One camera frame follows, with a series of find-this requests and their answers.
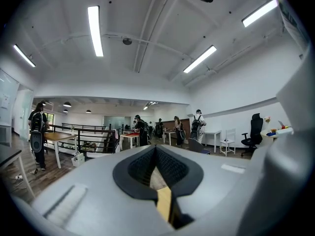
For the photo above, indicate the wall poster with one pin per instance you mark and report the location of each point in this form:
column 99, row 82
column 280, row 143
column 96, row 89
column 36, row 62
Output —
column 294, row 23

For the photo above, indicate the small white table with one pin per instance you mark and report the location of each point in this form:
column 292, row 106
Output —
column 169, row 132

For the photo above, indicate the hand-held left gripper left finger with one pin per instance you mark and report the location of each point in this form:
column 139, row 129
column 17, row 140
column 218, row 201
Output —
column 98, row 193

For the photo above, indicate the black office chair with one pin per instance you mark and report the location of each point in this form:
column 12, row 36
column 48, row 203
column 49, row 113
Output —
column 254, row 131

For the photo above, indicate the round ceiling fixture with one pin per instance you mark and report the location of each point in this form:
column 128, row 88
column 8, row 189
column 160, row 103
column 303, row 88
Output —
column 127, row 41

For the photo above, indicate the blue seat black chair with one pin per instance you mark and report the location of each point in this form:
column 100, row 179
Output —
column 197, row 146

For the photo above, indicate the wooden desk white legs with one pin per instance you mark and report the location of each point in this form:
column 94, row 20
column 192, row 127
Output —
column 59, row 136

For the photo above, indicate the black metal railing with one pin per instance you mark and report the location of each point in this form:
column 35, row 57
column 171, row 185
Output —
column 93, row 131

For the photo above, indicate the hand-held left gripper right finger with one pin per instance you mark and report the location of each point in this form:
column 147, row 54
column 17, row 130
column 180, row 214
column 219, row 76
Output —
column 211, row 181

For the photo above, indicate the white wooden chair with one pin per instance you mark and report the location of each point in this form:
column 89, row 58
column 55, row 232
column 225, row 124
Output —
column 228, row 141

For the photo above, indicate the white bag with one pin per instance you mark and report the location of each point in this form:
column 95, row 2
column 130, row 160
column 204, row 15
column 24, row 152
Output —
column 78, row 160

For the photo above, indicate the long ceiling light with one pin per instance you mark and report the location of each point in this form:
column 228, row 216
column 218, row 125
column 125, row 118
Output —
column 24, row 55
column 199, row 59
column 96, row 31
column 259, row 12

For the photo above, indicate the white power strip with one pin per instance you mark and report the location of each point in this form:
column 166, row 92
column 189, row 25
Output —
column 18, row 177

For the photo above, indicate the dark-topped desk white legs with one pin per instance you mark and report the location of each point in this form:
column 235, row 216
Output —
column 7, row 154

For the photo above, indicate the yellow square table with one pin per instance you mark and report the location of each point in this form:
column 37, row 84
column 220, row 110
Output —
column 164, row 203

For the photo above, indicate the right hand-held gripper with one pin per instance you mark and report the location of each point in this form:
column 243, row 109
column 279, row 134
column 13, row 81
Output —
column 290, row 176

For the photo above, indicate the small potted plant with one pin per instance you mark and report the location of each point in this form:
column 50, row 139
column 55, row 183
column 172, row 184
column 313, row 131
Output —
column 72, row 130

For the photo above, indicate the white table with toys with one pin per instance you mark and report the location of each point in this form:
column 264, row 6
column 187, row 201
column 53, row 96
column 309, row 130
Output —
column 275, row 133

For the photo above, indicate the glass whiteboard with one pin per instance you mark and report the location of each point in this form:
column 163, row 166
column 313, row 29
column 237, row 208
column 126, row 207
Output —
column 8, row 97

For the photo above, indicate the white table red cloth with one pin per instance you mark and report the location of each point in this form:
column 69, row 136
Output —
column 129, row 135

